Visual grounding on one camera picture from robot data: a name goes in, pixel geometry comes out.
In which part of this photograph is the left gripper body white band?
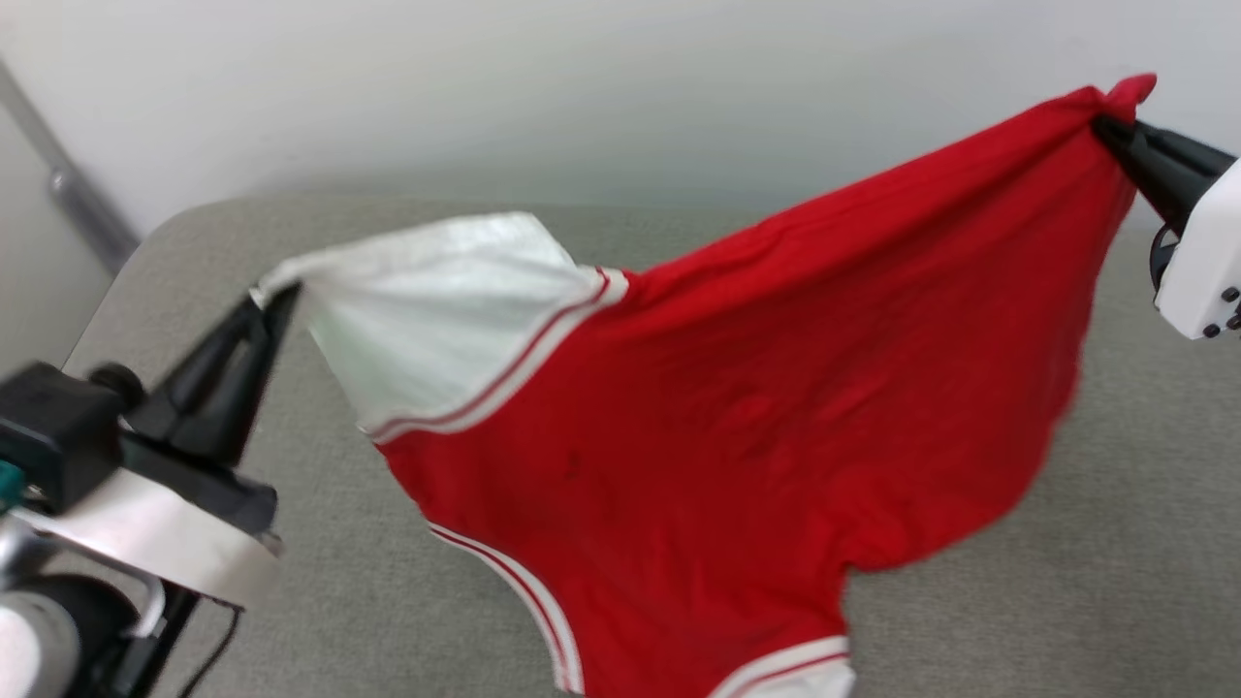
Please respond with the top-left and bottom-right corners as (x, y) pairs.
(12, 438), (284, 610)

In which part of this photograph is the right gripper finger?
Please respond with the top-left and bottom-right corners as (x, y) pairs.
(1127, 116), (1241, 182)
(1094, 118), (1215, 234)

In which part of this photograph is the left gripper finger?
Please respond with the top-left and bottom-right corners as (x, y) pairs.
(165, 283), (302, 466)
(126, 296), (272, 437)

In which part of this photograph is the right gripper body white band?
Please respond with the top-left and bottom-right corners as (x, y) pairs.
(1152, 155), (1241, 340)

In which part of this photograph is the red white-trimmed sports jersey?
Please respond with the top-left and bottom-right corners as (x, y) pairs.
(250, 73), (1158, 698)

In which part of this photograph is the grey fabric sofa cushion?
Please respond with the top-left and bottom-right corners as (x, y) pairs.
(63, 194), (1241, 698)

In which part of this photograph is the right thin black cable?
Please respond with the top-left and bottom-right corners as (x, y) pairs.
(1150, 223), (1180, 292)

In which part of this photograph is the thin black cable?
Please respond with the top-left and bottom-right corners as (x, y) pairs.
(1150, 223), (1180, 292)
(175, 606), (243, 698)

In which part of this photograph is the left thin black cable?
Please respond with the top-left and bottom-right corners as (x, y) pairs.
(175, 606), (243, 698)

